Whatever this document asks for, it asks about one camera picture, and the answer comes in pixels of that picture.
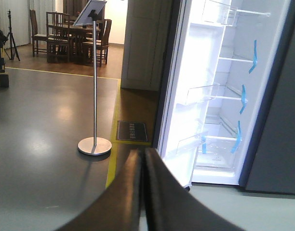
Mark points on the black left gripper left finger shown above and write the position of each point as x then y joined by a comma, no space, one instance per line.
118,207

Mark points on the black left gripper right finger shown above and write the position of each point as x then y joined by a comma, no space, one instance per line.
170,207

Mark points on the white open fridge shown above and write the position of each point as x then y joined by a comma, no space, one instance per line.
227,112

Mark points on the silver sign stand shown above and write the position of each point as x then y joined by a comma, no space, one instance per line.
94,146

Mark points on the dark floor sign plate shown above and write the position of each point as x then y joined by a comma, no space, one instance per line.
131,131

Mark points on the wooden chair right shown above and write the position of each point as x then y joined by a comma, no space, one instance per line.
101,46

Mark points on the wooden chair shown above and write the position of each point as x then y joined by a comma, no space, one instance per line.
36,37
101,46
58,37

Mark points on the wooden dining table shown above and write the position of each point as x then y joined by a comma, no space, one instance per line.
78,35

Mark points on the white panel cabinet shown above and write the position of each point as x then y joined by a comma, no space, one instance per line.
144,45

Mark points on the wooden chair left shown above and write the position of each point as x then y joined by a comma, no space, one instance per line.
36,37

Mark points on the wooden chair front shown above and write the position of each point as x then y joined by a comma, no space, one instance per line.
58,37

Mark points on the black tripod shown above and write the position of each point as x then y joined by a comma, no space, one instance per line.
13,47

